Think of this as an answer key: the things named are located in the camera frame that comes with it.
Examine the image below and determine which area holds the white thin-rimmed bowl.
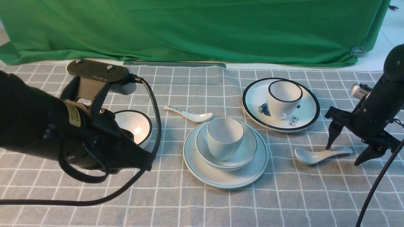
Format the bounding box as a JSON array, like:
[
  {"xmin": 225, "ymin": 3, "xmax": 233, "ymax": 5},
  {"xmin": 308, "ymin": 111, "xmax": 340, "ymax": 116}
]
[{"xmin": 196, "ymin": 123, "xmax": 257, "ymax": 171}]

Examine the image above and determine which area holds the green backdrop cloth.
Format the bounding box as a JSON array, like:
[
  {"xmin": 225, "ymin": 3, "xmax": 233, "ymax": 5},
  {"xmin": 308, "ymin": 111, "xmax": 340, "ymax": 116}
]
[{"xmin": 1, "ymin": 0, "xmax": 390, "ymax": 67}]

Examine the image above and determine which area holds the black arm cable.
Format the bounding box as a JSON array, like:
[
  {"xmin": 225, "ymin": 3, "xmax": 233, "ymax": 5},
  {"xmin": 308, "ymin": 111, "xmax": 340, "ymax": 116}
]
[
  {"xmin": 0, "ymin": 76, "xmax": 162, "ymax": 207},
  {"xmin": 356, "ymin": 139, "xmax": 404, "ymax": 227}
]

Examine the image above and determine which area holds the metal clip on backdrop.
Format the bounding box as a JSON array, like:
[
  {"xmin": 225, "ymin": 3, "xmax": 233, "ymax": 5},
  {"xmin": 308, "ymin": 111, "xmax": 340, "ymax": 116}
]
[{"xmin": 350, "ymin": 46, "xmax": 366, "ymax": 58}]

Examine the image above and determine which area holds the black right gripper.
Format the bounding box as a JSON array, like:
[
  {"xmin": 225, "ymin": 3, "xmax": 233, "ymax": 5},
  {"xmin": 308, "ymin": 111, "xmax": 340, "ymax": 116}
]
[{"xmin": 325, "ymin": 98, "xmax": 403, "ymax": 166}]

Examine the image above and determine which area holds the white black-rimmed cup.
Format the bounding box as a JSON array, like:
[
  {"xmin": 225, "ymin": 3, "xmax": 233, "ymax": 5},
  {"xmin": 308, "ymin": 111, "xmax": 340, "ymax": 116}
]
[{"xmin": 267, "ymin": 80, "xmax": 303, "ymax": 120}]

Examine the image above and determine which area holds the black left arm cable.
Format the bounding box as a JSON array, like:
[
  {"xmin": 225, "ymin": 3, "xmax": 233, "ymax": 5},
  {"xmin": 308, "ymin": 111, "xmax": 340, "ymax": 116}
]
[{"xmin": 0, "ymin": 76, "xmax": 162, "ymax": 207}]

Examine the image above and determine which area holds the white black-rimmed bowl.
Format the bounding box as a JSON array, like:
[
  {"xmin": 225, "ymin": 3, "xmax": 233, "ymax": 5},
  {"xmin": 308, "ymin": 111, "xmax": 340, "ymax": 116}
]
[{"xmin": 114, "ymin": 110, "xmax": 152, "ymax": 148}]

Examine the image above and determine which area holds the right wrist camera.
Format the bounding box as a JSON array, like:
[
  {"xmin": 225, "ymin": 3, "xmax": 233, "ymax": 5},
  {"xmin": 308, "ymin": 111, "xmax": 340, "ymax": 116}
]
[{"xmin": 350, "ymin": 84, "xmax": 372, "ymax": 100}]

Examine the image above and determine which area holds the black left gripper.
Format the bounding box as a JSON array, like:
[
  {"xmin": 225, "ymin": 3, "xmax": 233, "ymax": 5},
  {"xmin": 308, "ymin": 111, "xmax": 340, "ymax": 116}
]
[{"xmin": 44, "ymin": 107, "xmax": 152, "ymax": 174}]

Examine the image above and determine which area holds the white patterned-handle spoon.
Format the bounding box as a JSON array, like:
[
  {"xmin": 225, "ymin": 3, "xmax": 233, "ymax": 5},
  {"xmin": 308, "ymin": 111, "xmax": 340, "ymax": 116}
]
[{"xmin": 164, "ymin": 105, "xmax": 213, "ymax": 123}]

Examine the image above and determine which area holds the white thin-rimmed cup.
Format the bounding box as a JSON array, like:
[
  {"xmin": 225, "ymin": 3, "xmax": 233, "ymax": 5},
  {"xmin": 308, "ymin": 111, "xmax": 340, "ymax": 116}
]
[{"xmin": 206, "ymin": 117, "xmax": 244, "ymax": 161}]

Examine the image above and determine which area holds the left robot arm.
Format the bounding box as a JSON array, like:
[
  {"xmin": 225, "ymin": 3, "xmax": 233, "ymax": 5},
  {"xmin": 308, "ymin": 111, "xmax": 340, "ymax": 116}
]
[{"xmin": 0, "ymin": 71, "xmax": 151, "ymax": 170}]

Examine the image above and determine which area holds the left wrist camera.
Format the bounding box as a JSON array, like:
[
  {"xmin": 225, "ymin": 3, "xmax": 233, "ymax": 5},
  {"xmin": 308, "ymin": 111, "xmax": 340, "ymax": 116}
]
[{"xmin": 60, "ymin": 59, "xmax": 137, "ymax": 113}]

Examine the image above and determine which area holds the white thin-rimmed plate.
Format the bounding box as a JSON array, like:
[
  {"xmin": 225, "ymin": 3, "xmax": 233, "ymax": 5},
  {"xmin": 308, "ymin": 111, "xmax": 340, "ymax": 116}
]
[{"xmin": 183, "ymin": 122, "xmax": 269, "ymax": 189}]

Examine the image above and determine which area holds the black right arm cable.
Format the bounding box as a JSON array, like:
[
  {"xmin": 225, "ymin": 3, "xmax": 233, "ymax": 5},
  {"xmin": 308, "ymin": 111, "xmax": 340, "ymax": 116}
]
[{"xmin": 356, "ymin": 139, "xmax": 404, "ymax": 227}]

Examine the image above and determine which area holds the white black-rimmed plate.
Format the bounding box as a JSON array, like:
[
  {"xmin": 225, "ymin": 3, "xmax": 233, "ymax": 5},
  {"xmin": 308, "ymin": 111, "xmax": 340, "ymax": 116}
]
[{"xmin": 242, "ymin": 78, "xmax": 320, "ymax": 133}]

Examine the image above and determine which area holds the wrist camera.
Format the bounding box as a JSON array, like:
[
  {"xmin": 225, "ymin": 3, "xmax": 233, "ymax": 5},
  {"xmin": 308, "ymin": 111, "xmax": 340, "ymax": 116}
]
[
  {"xmin": 60, "ymin": 59, "xmax": 137, "ymax": 113},
  {"xmin": 350, "ymin": 84, "xmax": 372, "ymax": 100}
]

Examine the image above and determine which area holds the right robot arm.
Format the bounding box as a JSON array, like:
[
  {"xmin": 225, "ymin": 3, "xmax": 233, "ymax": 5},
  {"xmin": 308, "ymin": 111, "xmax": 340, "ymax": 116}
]
[{"xmin": 325, "ymin": 44, "xmax": 404, "ymax": 166}]

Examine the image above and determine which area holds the plain white spoon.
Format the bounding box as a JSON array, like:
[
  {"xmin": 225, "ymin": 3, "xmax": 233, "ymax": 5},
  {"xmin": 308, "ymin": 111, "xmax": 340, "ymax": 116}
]
[{"xmin": 294, "ymin": 147, "xmax": 353, "ymax": 165}]

